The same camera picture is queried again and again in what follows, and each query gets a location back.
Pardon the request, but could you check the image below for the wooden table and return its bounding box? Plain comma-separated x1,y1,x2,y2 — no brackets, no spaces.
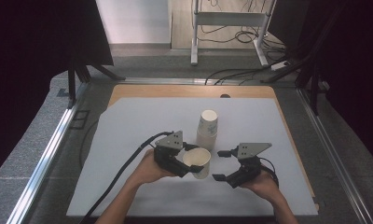
107,84,320,213

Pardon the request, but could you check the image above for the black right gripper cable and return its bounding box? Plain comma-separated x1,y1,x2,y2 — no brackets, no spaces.
258,157,281,190

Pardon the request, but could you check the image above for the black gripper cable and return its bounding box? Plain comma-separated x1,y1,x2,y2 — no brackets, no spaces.
81,131,175,224
258,157,281,190

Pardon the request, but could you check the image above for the dark curtain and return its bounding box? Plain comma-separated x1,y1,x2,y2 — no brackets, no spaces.
268,0,373,171
0,0,115,183

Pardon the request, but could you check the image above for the aluminium floor rail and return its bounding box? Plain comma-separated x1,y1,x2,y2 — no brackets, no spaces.
117,77,264,87
296,88,373,224
6,81,90,224

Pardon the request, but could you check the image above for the person's right hand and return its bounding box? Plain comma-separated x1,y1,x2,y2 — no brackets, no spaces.
241,170,282,202

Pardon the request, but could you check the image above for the white power strip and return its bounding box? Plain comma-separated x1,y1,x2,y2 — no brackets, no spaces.
269,60,291,72

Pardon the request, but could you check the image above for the single white paper cup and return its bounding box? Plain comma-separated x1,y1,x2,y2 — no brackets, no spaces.
182,147,213,180

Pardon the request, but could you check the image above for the tangle of black floor cables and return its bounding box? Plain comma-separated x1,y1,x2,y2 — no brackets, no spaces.
196,0,289,61

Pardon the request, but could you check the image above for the white metal stand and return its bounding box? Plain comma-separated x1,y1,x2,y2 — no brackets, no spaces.
190,0,278,67

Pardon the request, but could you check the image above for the person's left hand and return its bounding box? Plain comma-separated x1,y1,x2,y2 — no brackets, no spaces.
128,148,176,188

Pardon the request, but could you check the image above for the black tripod stand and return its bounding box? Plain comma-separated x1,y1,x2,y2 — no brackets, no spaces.
66,54,127,109

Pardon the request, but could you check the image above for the stack of white paper cups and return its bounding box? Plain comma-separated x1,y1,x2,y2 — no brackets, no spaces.
195,108,219,152

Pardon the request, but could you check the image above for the long black floor cable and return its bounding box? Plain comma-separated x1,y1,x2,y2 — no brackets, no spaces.
204,67,271,87

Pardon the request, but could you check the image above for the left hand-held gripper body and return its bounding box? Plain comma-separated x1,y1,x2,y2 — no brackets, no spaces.
153,130,188,179

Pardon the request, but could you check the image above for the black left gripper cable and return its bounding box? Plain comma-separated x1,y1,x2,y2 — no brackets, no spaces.
81,131,175,224

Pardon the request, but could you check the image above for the white table sheet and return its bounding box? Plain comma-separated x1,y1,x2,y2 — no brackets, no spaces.
66,97,319,217

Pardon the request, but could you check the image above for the black slanted metal stand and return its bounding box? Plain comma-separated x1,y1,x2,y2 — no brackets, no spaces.
259,0,348,117

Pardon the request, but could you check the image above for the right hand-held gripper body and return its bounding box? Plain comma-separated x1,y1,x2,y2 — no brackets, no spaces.
230,142,272,189

